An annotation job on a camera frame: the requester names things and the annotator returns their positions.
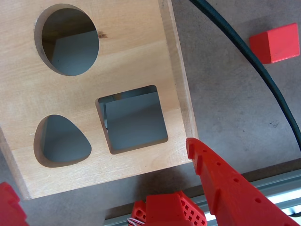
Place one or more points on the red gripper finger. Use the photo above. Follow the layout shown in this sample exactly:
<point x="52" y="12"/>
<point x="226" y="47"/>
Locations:
<point x="235" y="200"/>
<point x="10" y="207"/>

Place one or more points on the red robot arm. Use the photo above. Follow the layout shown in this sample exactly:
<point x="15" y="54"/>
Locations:
<point x="164" y="209"/>

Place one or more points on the wooden shape sorter box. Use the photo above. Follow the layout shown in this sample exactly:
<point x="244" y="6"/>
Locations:
<point x="131" y="58"/>

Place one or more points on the red cube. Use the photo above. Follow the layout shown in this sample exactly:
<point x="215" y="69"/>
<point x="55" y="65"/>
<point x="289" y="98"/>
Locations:
<point x="279" y="44"/>

